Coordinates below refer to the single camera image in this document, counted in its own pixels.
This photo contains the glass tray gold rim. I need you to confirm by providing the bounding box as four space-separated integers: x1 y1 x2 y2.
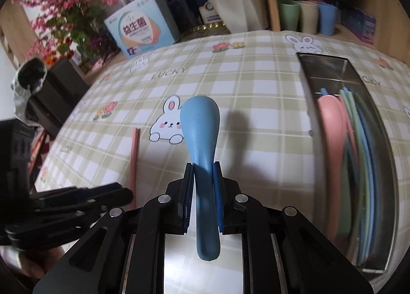
177 22 230 43

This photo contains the green chopstick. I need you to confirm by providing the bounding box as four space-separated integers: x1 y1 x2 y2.
339 88 374 266

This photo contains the teal green spoon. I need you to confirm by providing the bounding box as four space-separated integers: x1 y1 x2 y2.
336 145 356 246

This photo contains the blue cup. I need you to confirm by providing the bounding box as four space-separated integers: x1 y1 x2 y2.
318 3 338 36

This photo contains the grey cloth on chair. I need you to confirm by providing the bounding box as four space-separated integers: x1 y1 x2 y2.
11 57 47 127

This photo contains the steel utensil tray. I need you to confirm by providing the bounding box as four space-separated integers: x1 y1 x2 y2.
298 53 397 275

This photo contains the probiotic box light blue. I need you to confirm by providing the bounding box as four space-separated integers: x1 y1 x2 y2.
104 0 180 59

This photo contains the black office chair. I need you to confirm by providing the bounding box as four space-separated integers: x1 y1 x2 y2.
26 58 89 138

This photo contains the purple small box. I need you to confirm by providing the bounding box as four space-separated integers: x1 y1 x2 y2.
341 8 377 45

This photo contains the white plant pot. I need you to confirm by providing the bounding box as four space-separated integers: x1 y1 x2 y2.
208 0 269 33

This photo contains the green cup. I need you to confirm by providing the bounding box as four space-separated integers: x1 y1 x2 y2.
277 0 300 31

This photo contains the pink spoon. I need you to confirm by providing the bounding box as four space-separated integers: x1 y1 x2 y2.
318 95 346 240

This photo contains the dark blue box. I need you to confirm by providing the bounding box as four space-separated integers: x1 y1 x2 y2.
167 0 203 34

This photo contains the blue spoon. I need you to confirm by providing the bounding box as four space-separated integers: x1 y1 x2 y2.
180 96 220 261

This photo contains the plaid bunny tablecloth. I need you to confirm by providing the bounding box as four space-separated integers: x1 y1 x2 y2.
35 31 409 293

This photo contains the person's right hand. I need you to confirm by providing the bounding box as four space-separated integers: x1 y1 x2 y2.
20 246 65 279

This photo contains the pink blossom bouquet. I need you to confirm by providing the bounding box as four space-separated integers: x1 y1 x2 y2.
12 0 118 66

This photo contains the cream cup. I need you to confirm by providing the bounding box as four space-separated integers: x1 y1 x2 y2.
298 1 319 35

